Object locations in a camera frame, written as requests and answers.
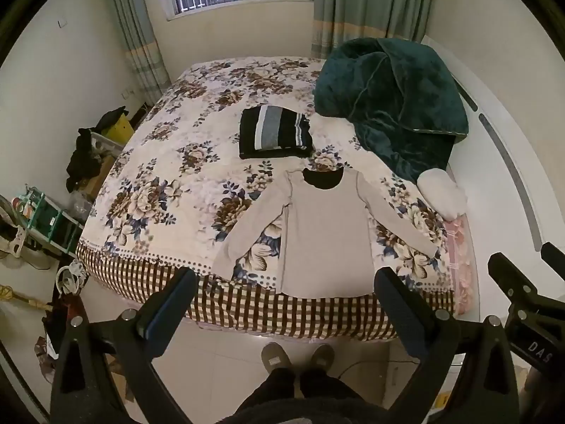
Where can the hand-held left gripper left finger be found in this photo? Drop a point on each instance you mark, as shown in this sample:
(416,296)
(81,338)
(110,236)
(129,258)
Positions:
(170,307)

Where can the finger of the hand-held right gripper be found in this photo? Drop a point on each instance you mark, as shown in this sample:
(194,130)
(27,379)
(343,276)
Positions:
(510,276)
(555,259)

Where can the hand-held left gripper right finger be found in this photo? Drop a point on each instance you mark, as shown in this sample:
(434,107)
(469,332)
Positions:
(397,311)

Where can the beige long-sleeve shirt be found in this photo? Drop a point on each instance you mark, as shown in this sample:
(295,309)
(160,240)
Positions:
(326,238)

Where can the black striped sweater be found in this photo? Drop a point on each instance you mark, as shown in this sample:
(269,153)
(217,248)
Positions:
(273,132)

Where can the pink bed sheet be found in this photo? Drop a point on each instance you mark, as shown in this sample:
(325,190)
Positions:
(461,256)

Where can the grey slipper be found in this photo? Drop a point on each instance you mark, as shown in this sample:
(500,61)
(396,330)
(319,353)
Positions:
(273,355)
(322,355)

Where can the person's right leg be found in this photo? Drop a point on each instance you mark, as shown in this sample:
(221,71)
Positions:
(326,384)

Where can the person's leg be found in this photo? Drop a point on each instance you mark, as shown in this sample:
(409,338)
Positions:
(326,384)
(271,388)

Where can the white headboard with grey bars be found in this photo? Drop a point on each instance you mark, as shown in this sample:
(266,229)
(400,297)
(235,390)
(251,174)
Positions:
(485,176)

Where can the white pillow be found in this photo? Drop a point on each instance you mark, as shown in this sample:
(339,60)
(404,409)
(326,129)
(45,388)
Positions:
(443,194)

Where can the person's left leg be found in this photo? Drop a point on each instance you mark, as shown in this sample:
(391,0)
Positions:
(271,388)

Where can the green plastic crate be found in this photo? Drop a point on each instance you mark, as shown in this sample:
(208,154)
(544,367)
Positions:
(53,225)

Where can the floral bed cover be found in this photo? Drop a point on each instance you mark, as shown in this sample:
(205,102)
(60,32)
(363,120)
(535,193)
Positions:
(176,163)

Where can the wooden broom stick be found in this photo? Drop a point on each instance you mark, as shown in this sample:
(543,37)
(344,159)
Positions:
(26,300)

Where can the cardboard box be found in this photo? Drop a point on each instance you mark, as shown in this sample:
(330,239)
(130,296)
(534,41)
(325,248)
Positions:
(97,176)

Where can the white plastic bin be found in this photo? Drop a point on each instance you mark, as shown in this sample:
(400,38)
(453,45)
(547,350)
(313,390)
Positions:
(106,143)

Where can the yellow box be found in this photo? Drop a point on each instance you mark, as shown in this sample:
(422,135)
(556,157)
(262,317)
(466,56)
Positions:
(119,130)

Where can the dark green plush blanket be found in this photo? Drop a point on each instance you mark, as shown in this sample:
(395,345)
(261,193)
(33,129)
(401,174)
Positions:
(397,97)

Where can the green striped curtain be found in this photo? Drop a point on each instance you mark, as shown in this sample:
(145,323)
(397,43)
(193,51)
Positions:
(137,31)
(366,4)

